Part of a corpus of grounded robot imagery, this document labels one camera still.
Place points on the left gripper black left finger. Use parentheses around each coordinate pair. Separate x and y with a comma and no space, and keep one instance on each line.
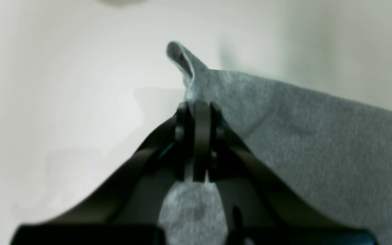
(124,210)

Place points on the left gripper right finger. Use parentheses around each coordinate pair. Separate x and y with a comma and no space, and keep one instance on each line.
(260,208)

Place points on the grey T-shirt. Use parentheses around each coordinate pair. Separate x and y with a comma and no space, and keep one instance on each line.
(336,153)

